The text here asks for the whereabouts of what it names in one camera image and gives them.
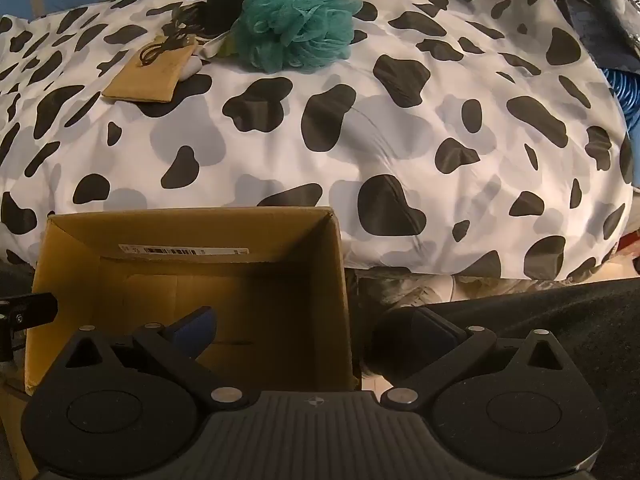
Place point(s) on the dark grey cloth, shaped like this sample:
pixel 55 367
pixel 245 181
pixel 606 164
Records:
pixel 575 320

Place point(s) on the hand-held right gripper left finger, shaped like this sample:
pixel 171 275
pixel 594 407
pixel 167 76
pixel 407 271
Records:
pixel 197 332

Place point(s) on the grey white sneaker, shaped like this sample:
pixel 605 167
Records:
pixel 420 292

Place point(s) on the brown cardboard box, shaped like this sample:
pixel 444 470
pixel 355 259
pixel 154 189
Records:
pixel 150 235

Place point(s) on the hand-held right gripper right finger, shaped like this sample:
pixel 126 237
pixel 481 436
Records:
pixel 440 332

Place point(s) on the tan fabric pouch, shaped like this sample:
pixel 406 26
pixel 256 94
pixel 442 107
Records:
pixel 145 80

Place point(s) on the blue ribbed object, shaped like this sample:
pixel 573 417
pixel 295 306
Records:
pixel 625 100

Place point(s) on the teal mesh bath loofah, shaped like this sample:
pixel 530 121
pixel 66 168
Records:
pixel 295 20

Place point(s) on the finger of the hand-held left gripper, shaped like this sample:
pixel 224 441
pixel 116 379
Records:
pixel 30 307

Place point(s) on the white silicone piece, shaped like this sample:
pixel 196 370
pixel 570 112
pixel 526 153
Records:
pixel 192 67

